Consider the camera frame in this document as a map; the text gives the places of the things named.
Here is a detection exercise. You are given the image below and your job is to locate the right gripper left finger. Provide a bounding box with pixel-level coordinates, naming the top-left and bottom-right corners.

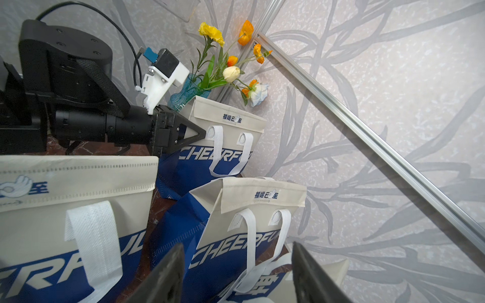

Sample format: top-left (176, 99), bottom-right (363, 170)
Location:
top-left (126, 243), bottom-right (184, 303)

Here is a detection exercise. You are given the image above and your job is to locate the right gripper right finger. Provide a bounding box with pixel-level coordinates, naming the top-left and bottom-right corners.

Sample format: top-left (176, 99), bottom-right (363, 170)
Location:
top-left (291, 242), bottom-right (352, 303)

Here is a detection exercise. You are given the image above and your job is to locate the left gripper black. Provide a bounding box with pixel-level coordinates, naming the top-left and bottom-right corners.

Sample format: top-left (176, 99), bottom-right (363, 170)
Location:
top-left (51, 106), bottom-right (206, 155)

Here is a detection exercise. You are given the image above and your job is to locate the takeout bag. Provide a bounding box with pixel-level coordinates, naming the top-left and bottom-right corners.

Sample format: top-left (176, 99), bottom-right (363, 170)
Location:
top-left (156, 96), bottom-right (267, 200)
top-left (149, 177), bottom-right (307, 302)
top-left (1, 155), bottom-right (159, 302)
top-left (217, 253), bottom-right (351, 302)

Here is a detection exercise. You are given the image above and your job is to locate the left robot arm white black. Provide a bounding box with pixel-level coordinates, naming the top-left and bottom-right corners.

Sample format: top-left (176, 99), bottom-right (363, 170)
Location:
top-left (1, 20), bottom-right (206, 157)

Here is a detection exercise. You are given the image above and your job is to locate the blue glass vase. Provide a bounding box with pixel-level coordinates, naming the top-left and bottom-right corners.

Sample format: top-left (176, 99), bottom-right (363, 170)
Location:
top-left (167, 74), bottom-right (211, 112)

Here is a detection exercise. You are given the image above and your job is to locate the artificial flower bouquet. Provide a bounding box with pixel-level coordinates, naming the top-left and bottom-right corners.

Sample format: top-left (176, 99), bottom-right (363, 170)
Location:
top-left (188, 22), bottom-right (272, 107)

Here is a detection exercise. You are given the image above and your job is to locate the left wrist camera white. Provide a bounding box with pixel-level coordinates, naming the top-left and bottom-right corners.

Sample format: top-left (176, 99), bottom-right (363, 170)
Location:
top-left (135, 47), bottom-right (189, 116)

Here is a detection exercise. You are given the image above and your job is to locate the aluminium frame bar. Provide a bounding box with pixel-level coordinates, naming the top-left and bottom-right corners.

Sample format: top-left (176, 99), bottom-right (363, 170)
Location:
top-left (255, 34), bottom-right (484, 252)

